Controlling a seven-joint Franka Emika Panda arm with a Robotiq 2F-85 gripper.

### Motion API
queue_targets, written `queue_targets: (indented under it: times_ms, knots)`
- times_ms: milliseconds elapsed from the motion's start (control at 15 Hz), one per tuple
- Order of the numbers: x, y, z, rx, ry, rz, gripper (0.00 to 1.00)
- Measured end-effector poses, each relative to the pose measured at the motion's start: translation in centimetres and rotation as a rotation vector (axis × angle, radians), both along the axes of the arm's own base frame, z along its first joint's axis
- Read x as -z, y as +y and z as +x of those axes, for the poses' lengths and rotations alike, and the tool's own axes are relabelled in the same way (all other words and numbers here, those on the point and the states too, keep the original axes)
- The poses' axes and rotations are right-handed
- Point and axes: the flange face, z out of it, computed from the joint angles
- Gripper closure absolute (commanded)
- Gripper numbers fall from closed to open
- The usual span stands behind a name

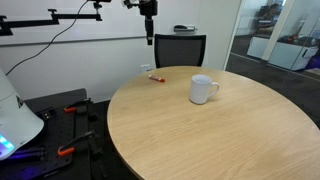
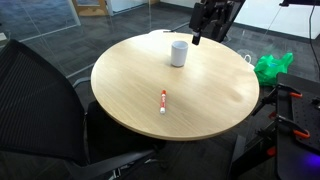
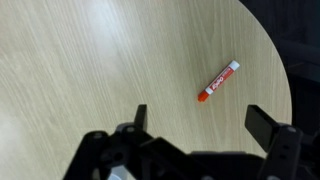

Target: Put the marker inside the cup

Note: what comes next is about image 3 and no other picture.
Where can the red white marker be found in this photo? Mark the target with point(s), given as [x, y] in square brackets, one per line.
[218, 81]

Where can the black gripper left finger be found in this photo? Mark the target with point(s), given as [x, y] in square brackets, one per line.
[141, 116]

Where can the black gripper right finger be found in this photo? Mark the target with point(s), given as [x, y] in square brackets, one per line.
[263, 130]

